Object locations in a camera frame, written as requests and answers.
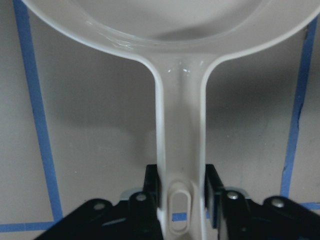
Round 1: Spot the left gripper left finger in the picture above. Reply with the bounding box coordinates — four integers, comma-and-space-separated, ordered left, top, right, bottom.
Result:
37, 164, 164, 240

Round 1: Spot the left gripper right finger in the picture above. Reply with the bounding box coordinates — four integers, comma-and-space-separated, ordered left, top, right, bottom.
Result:
204, 164, 320, 240

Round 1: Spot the beige plastic dustpan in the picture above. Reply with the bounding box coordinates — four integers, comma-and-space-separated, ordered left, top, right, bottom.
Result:
25, 0, 320, 240

